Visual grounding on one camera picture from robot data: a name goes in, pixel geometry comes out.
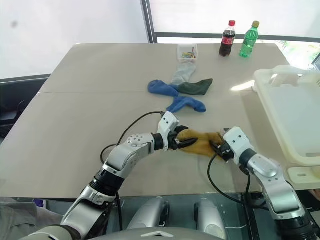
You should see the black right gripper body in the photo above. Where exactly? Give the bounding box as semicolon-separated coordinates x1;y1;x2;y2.
216;141;234;163

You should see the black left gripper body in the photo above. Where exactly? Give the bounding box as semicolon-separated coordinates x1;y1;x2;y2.
168;129;181;151

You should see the mustard yellow sock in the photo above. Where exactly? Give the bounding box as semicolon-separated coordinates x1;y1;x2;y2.
176;128;226;162

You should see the blue sock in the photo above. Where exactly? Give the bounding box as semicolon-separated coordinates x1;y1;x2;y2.
147;79;180;98
166;96;207;113

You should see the dark green sock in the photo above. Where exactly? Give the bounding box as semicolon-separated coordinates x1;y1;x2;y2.
176;78;214;97

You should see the light grey sock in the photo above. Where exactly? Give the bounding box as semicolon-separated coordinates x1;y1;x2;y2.
171;61;197;85

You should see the white plastic basket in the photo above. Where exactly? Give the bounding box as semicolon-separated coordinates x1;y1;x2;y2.
252;65;320;166

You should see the silver rounded leg cover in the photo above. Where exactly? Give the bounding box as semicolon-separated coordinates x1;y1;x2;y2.
127;197;171;230
194;198;227;238

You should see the clear plastic box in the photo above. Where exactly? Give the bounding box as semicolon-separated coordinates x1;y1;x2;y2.
177;43;200;62

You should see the white plastic tray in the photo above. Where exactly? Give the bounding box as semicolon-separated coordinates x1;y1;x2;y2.
286;166;320;187

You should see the cola bottle red cap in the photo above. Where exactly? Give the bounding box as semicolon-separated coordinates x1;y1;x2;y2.
219;19;237;58

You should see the green bottle yellow cap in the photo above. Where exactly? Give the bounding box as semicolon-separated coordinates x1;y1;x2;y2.
239;20;260;58

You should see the grey robot chest cover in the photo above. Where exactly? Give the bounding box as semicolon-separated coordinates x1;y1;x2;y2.
24;224;226;240

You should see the black chair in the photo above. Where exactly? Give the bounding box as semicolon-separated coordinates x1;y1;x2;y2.
0;77;51;141

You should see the grey fabric clothing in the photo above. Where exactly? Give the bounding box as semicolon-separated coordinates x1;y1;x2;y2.
0;197;63;240

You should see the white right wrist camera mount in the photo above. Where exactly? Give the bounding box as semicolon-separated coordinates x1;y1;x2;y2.
223;126;256;161

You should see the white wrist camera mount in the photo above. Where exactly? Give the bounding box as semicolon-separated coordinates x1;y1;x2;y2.
223;126;256;161
156;111;180;143

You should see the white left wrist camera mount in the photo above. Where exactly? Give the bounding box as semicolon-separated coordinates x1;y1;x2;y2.
156;111;180;143

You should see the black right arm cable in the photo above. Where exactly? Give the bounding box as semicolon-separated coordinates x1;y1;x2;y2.
207;153;270;211

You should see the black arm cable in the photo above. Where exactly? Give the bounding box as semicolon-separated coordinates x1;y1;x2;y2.
99;111;165;231
207;153;270;211

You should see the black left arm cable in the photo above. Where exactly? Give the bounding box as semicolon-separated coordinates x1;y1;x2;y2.
99;111;165;231

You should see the dark window frame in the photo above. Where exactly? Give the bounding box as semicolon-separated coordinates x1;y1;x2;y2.
139;0;320;44

